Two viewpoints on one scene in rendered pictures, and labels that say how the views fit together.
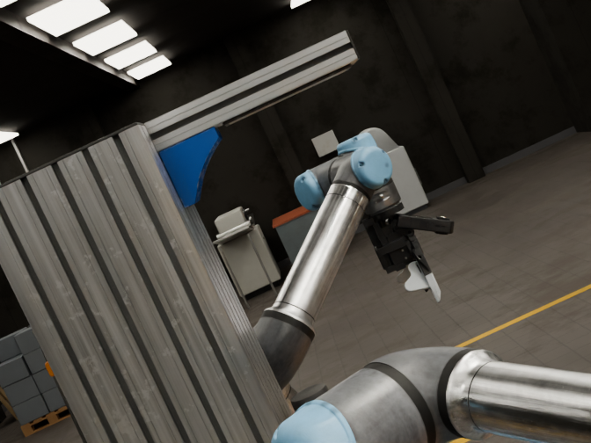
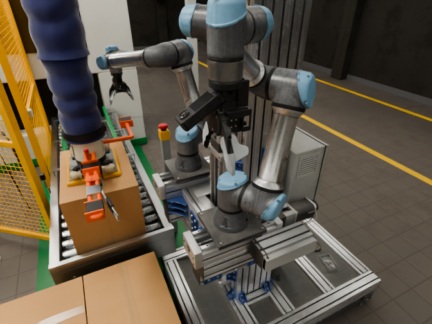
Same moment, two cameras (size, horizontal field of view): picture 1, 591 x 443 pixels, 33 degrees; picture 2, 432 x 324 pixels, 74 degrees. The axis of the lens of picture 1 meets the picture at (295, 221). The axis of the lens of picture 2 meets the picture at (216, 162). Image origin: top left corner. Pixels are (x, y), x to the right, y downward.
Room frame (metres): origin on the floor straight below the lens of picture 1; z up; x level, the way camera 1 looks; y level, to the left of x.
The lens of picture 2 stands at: (2.52, -0.46, 1.89)
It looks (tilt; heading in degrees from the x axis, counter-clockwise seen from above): 31 degrees down; 154
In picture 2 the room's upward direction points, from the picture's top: straight up
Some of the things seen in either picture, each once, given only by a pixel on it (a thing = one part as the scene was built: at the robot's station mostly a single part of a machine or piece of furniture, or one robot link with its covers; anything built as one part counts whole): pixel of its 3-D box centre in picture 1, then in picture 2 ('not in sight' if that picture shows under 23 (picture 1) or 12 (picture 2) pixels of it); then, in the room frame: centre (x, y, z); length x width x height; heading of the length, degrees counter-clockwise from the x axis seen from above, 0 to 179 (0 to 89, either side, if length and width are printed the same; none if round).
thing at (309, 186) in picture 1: (330, 182); (243, 24); (1.91, -0.09, 1.82); 0.11 x 0.11 x 0.08; 29
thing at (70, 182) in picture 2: not in sight; (75, 166); (0.85, -0.57, 0.97); 0.34 x 0.10 x 0.05; 177
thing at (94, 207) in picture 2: not in sight; (94, 210); (1.45, -0.51, 1.08); 0.08 x 0.07 x 0.05; 177
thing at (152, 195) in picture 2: not in sight; (132, 157); (0.04, -0.12, 0.50); 2.31 x 0.05 x 0.19; 179
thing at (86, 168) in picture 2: not in sight; (90, 168); (1.10, -0.48, 1.08); 0.10 x 0.08 x 0.06; 87
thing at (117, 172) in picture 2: not in sight; (108, 159); (0.85, -0.38, 0.97); 0.34 x 0.10 x 0.05; 177
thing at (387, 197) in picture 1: (381, 199); (224, 69); (1.97, -0.17, 1.74); 0.08 x 0.08 x 0.05
